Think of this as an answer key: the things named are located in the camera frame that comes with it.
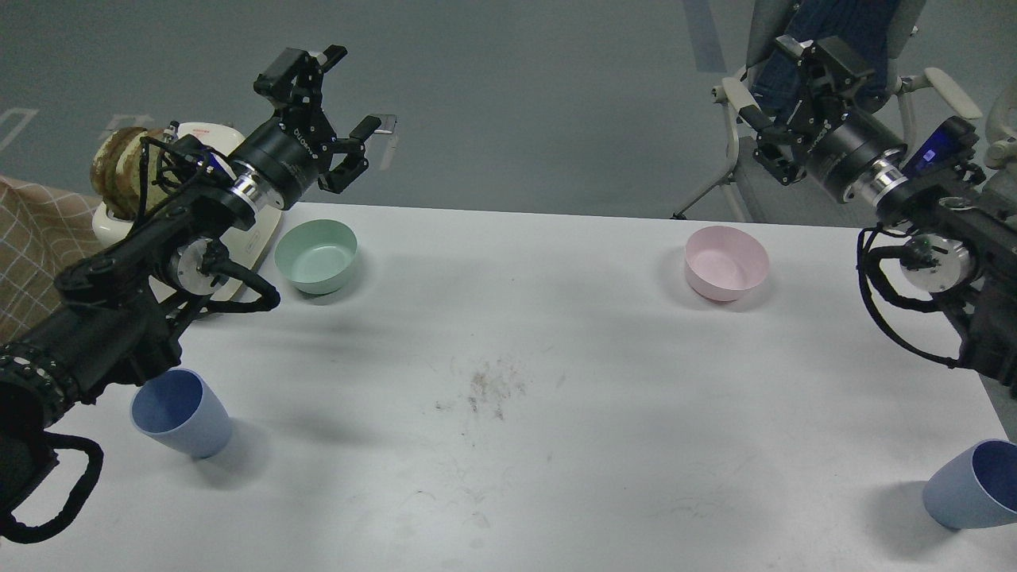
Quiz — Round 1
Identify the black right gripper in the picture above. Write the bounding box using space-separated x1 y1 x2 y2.
742 35 907 203

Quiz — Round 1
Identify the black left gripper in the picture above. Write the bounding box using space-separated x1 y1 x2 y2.
236 44 384 210

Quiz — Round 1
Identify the blue cup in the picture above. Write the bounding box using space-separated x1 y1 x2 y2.
130 367 233 458
922 439 1016 530

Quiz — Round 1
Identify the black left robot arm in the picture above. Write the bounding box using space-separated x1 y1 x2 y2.
1 44 382 544

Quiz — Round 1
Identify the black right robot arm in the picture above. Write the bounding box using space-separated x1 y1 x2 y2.
737 35 1016 388

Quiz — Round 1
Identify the blue denim jacket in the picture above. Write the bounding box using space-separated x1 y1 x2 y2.
751 1 899 122

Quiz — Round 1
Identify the green bowl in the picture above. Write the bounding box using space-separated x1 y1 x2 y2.
273 218 359 296

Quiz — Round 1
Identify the cream toaster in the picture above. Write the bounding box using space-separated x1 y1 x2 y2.
92 121 282 303

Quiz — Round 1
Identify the pink bowl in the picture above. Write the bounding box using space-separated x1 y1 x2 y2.
684 226 771 303

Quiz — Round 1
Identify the toast slice back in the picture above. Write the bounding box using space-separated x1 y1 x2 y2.
89 126 164 221

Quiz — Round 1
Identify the beige checkered cloth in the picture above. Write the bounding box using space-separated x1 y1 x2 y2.
1 176 99 342

